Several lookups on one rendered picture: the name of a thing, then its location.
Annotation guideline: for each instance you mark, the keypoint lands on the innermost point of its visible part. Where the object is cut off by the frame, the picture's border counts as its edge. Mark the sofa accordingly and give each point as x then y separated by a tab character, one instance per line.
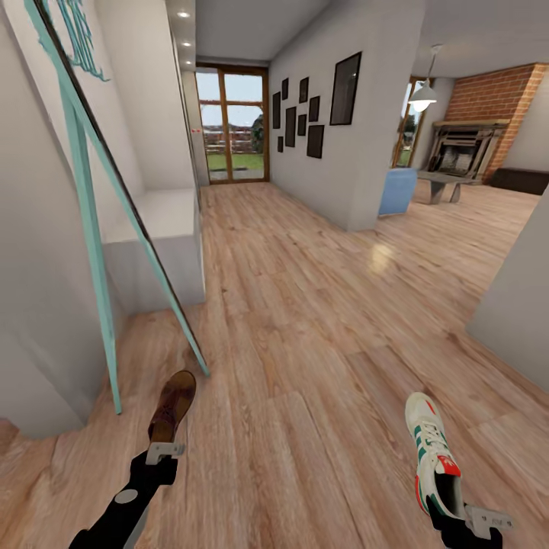
398	191

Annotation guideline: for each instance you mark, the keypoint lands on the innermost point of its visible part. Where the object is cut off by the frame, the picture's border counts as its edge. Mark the sandal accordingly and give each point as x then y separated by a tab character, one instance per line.
175	400

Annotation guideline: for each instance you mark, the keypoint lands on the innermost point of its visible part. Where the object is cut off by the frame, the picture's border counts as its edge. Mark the gym shoe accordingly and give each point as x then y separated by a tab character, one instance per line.
437	474

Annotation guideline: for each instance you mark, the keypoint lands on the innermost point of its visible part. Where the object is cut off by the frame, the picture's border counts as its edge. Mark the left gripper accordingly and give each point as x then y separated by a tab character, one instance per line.
163	473

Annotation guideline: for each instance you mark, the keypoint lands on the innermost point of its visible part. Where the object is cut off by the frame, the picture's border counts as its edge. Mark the coffee table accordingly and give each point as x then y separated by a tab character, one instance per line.
439	181

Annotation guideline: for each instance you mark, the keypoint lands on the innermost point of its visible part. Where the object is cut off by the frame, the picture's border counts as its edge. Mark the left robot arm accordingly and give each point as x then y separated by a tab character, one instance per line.
123	523

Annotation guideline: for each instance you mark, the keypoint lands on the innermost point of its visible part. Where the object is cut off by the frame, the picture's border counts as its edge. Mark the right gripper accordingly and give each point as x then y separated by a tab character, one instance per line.
456	535

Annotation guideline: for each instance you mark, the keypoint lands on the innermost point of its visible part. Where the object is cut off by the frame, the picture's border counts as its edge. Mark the room light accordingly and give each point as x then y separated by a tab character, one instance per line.
426	92

